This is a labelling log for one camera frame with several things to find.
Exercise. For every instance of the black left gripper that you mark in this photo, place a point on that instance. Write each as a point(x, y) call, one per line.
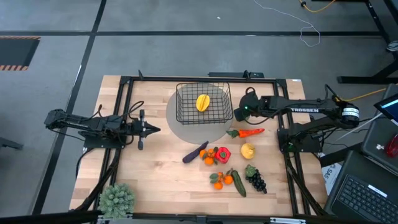
point(133, 129)

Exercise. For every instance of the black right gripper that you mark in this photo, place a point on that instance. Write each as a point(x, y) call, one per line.
point(252, 107)

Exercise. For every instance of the orange carrot with green top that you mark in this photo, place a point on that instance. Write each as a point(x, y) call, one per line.
point(250, 132)

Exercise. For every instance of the yellow star fruit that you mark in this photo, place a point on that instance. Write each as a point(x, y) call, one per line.
point(202, 103)

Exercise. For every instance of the red bell pepper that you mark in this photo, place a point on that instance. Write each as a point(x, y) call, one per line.
point(223, 155)

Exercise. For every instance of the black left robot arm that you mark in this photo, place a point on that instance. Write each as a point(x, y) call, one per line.
point(77, 119)

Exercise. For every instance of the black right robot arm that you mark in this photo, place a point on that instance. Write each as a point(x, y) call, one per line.
point(306, 109)

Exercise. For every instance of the grey round mat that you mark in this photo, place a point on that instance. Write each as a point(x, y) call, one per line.
point(199, 133)

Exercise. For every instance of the purple eggplant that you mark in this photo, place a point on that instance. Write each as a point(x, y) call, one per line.
point(194, 153)

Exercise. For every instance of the orange cluster with leaves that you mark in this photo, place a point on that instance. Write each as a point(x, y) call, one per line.
point(228, 180)
point(209, 160)

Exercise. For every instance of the dark grape bunch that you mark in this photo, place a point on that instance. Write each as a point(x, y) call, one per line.
point(256, 182)

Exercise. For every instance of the green cucumber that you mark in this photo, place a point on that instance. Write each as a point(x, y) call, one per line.
point(238, 184)

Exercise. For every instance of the green artificial plant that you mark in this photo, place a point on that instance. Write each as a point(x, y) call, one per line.
point(116, 200)

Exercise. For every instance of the white printed paper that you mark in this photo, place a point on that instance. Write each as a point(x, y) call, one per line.
point(331, 177)

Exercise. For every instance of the white thin rod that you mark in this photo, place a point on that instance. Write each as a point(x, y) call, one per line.
point(357, 127)

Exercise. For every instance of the black desk stand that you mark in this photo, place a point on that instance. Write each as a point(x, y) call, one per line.
point(357, 80)

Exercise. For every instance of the grey closed laptop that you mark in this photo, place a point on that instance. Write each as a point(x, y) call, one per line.
point(377, 140)

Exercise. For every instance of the grey table leg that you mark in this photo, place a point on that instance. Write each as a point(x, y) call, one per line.
point(9, 143)

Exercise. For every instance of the black laptop keyboard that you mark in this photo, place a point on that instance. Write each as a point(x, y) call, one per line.
point(363, 196)

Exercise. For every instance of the tablet with lit screen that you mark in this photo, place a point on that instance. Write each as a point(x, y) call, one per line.
point(390, 107)

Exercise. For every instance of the black hazard-striped floor mat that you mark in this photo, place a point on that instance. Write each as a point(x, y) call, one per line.
point(15, 53)

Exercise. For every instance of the red object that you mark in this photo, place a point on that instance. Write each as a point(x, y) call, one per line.
point(392, 146)

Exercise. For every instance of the black mounting bracket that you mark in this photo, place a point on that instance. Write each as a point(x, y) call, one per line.
point(230, 74)

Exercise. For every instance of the black aluminium table frame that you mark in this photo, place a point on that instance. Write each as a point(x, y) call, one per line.
point(202, 80)

